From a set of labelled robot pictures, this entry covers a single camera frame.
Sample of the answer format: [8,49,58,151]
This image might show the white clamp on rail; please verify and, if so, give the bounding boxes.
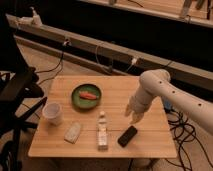
[18,6,43,27]

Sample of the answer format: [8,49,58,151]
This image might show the black office chair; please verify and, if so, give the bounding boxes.
[0,11,47,171]

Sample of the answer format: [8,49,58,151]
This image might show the blue box on floor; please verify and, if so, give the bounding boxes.
[162,99,172,112]

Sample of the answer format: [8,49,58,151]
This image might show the white sponge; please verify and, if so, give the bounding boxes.
[64,122,82,144]

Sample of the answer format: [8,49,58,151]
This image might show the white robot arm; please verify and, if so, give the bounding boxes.
[125,69,213,135]

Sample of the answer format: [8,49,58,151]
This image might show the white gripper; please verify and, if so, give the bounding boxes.
[124,96,150,124]

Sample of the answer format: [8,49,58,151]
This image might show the grey metal rail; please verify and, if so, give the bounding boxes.
[5,13,213,111]

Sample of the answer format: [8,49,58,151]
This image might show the black floor cables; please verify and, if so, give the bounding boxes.
[165,106,213,171]

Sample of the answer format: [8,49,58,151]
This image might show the green plate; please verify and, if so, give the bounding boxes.
[71,84,102,110]

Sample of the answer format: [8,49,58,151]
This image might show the wooden table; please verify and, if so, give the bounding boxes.
[28,76,177,158]

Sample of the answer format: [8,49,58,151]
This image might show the white plastic cup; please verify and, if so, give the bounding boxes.
[42,102,62,126]

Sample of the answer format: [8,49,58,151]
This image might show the orange carrot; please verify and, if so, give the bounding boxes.
[79,91,97,100]

